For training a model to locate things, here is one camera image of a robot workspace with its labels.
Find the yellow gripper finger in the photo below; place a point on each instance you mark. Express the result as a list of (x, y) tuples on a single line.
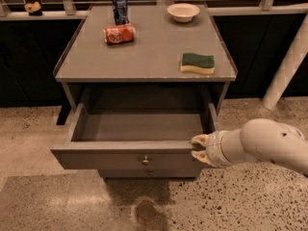
[(202, 157), (200, 139)]

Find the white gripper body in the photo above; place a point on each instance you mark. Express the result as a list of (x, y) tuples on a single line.
[(214, 149)]

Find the grey top drawer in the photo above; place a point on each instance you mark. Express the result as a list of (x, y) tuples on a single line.
[(138, 127)]

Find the grey drawer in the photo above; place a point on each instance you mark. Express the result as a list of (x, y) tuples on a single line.
[(145, 173), (138, 127)]

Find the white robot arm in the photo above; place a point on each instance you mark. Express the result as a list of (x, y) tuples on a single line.
[(263, 139)]

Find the grey bottom drawer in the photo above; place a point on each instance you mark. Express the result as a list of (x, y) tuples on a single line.
[(145, 173)]

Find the grey drawer cabinet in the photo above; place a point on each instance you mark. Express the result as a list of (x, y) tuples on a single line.
[(154, 57)]

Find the green yellow sponge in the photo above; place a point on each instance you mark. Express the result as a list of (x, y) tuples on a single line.
[(197, 63)]

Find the round floor drain cover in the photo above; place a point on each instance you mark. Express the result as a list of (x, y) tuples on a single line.
[(145, 211)]

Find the white bowl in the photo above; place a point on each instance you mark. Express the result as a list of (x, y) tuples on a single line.
[(183, 12)]

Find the orange soda can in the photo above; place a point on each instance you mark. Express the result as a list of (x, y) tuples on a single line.
[(119, 33)]

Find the blue soda can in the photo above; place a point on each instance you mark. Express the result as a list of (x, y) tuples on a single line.
[(120, 9)]

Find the small yellow black object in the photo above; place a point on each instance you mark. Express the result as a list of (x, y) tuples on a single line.
[(33, 8)]

